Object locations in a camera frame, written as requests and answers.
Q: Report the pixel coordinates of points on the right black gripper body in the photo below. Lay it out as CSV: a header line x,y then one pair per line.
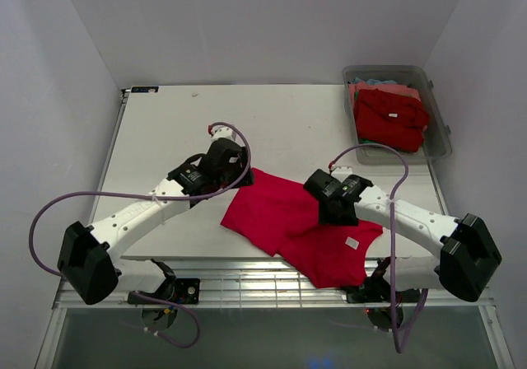
x,y
328,217

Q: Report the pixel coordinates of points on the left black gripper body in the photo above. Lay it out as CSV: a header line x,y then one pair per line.
x,y
228,177

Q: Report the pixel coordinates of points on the crimson red t shirt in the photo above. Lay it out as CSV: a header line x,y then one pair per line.
x,y
280,218

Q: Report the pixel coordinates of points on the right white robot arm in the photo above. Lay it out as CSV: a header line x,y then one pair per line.
x,y
462,256

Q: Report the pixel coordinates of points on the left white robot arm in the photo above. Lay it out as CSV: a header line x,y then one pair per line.
x,y
91,257

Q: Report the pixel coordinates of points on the folded red shirt in bin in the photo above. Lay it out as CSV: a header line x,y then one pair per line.
x,y
391,119

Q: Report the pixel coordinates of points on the clear plastic bin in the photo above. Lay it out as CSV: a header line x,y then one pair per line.
x,y
436,144

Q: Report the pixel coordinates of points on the blue label sticker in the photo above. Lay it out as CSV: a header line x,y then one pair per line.
x,y
144,89

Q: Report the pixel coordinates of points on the light blue shirt in bin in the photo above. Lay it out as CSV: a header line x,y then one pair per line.
x,y
374,81

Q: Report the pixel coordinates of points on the pink shirt in bin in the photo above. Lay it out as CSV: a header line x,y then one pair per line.
x,y
396,89

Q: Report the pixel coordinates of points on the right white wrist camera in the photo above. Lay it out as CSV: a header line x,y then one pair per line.
x,y
340,172

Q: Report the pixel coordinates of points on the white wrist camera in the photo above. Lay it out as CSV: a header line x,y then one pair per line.
x,y
340,172
221,131

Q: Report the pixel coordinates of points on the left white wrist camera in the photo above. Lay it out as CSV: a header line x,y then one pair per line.
x,y
221,131

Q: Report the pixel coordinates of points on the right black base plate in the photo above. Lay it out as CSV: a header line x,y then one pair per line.
x,y
378,290

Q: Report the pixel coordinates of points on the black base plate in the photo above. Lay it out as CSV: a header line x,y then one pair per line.
x,y
181,291
378,290

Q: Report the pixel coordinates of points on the aluminium frame rails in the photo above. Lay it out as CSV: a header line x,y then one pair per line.
x,y
243,284

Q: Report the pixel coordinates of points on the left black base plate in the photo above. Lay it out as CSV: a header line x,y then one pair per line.
x,y
181,291

